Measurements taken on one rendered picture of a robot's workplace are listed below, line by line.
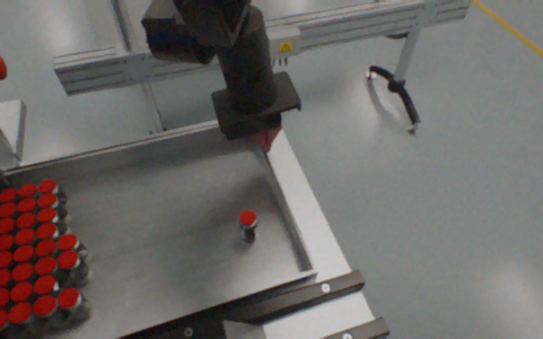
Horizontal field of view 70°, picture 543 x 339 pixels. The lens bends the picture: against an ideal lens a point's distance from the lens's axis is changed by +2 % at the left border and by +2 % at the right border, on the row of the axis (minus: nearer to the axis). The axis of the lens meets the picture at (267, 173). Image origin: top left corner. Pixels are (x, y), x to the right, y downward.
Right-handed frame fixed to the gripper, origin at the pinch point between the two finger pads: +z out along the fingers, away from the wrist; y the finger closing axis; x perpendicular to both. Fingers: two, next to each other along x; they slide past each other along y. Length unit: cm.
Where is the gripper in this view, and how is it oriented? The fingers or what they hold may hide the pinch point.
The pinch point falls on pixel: (266, 145)
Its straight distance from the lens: 54.1
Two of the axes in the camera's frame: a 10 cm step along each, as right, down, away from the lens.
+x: 2.5, 7.6, -6.0
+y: -9.5, 3.0, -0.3
